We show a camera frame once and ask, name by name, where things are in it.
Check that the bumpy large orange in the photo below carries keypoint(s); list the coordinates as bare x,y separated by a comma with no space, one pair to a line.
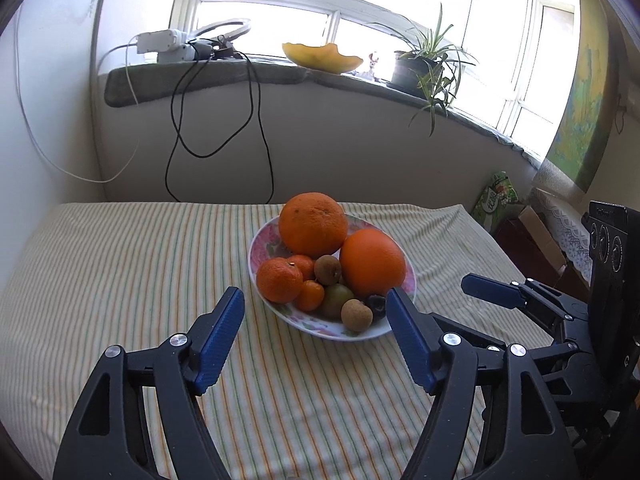
312,222

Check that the white refrigerator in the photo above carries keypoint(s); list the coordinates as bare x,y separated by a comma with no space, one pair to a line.
50,85

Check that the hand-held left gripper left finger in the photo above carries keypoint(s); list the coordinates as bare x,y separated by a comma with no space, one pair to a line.
220,335

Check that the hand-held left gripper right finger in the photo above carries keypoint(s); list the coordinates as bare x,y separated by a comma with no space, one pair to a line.
410,340

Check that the small dark gadget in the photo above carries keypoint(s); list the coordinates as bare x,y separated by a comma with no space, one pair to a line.
220,51

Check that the white lace cloth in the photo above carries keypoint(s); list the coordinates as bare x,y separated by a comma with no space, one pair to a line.
560,220

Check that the potted spider plant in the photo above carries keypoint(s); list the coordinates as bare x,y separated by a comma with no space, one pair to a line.
410,72

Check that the floral white plate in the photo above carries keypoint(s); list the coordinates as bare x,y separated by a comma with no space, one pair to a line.
315,325

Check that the striped tablecloth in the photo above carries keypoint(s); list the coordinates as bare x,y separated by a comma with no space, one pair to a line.
125,260

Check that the grey window sill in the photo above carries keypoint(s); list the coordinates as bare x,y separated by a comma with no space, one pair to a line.
150,82

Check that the small brown kiwi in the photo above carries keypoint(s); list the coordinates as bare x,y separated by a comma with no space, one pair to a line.
356,315
327,270

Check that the yellow melon rind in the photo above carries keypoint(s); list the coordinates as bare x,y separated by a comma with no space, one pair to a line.
320,57

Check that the green plum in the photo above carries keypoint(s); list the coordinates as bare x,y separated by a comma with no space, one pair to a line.
336,301

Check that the orange kumquat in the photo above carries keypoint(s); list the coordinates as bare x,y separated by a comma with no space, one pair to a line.
310,296

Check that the small figurine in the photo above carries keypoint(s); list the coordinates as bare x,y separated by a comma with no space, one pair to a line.
372,66

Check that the dark purple plum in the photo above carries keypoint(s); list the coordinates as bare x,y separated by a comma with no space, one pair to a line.
376,306

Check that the wall map poster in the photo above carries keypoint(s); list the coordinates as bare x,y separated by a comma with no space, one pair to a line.
585,85

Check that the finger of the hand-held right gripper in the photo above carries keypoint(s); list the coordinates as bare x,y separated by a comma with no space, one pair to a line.
557,360
492,292

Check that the green packet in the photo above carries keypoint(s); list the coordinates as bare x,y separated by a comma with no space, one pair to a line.
495,200

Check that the cardboard box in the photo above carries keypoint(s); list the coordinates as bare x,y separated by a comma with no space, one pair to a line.
537,240

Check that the smooth large orange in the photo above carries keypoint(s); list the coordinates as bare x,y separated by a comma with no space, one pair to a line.
372,262

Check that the small mandarin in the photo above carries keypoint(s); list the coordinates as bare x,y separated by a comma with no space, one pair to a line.
279,280
302,265

